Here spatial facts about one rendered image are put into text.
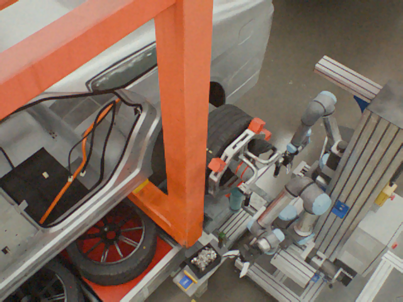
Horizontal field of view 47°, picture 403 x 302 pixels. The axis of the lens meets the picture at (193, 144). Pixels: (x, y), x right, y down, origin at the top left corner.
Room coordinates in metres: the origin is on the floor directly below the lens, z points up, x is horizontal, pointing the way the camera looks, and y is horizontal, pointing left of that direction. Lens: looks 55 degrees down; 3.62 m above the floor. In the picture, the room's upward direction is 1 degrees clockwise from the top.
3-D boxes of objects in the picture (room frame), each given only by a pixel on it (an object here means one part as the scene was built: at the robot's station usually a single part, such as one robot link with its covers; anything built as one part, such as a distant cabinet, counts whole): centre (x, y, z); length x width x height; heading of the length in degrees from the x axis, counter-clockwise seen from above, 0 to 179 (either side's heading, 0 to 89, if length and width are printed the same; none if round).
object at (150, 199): (1.62, 0.29, 0.69); 0.52 x 0.17 x 0.35; 48
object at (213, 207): (1.91, -0.18, 0.32); 0.40 x 0.30 x 0.28; 138
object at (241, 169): (1.75, -0.36, 0.85); 0.21 x 0.14 x 0.14; 48
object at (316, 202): (1.22, -0.66, 1.19); 0.15 x 0.12 x 0.55; 35
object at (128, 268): (1.43, 0.61, 0.39); 0.66 x 0.66 x 0.24
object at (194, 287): (1.19, -0.07, 0.44); 0.43 x 0.17 x 0.03; 138
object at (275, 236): (1.07, -0.45, 1.21); 0.11 x 0.08 x 0.09; 125
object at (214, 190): (1.80, -0.31, 0.85); 0.54 x 0.07 x 0.54; 138
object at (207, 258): (1.21, -0.08, 0.51); 0.20 x 0.14 x 0.13; 128
